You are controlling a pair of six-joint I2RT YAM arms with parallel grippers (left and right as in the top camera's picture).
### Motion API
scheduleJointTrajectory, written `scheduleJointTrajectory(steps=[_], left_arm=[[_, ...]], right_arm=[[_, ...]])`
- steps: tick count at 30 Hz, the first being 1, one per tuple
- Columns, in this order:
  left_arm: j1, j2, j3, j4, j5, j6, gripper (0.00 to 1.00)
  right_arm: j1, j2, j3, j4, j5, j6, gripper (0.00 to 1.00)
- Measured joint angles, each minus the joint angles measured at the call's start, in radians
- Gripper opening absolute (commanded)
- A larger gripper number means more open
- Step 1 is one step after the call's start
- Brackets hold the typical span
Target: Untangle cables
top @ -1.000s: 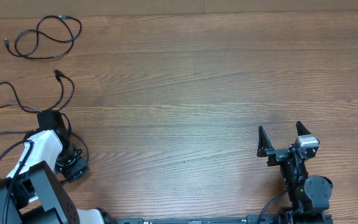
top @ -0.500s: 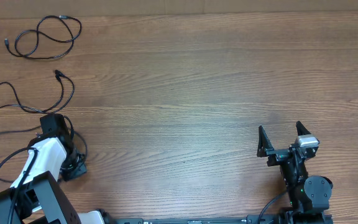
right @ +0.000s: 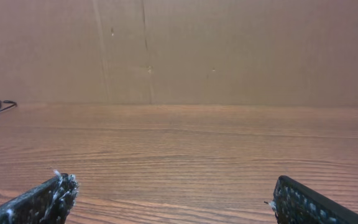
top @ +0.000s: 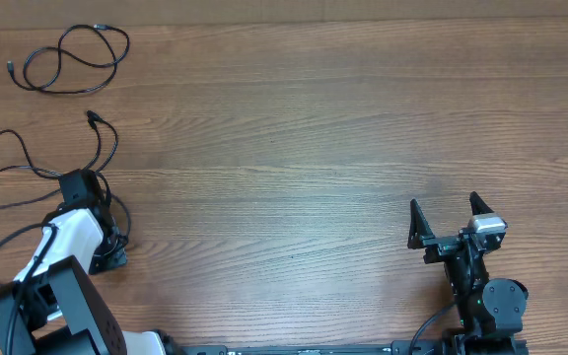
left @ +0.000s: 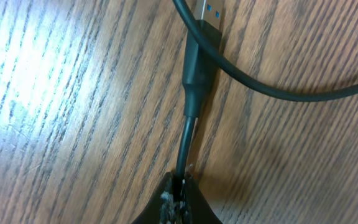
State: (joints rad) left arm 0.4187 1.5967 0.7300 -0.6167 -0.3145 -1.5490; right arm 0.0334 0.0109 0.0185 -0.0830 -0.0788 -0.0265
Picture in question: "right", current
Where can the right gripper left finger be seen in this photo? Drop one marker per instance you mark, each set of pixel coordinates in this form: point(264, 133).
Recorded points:
point(49, 202)

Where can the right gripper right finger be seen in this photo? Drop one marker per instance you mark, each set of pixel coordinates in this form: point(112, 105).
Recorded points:
point(295, 203)

